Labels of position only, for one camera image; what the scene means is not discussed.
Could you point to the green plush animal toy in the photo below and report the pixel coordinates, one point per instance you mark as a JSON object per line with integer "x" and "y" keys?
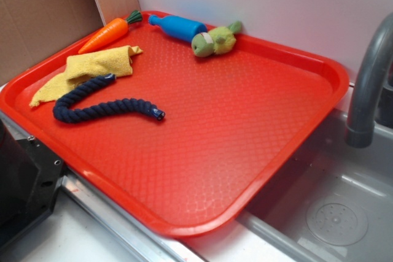
{"x": 217, "y": 41}

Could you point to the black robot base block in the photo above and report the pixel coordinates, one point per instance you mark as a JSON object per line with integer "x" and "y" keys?
{"x": 30, "y": 178}

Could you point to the red plastic tray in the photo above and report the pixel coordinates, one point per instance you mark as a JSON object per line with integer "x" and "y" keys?
{"x": 231, "y": 122}

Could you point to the blue plastic bottle toy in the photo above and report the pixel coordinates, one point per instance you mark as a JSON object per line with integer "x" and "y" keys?
{"x": 178, "y": 27}

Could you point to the yellow cloth towel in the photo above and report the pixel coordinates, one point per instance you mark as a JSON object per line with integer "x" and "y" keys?
{"x": 81, "y": 68}

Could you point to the orange plastic carrot toy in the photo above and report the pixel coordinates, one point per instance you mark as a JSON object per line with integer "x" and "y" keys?
{"x": 109, "y": 33}

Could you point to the grey plastic faucet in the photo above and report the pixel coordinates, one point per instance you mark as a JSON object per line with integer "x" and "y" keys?
{"x": 371, "y": 100}

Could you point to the grey plastic sink basin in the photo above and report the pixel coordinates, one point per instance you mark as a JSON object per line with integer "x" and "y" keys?
{"x": 329, "y": 201}

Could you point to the brown cardboard panel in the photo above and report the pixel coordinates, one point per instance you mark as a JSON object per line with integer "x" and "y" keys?
{"x": 33, "y": 30}

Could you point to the dark blue rope toy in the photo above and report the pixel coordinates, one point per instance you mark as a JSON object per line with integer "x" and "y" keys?
{"x": 62, "y": 109}

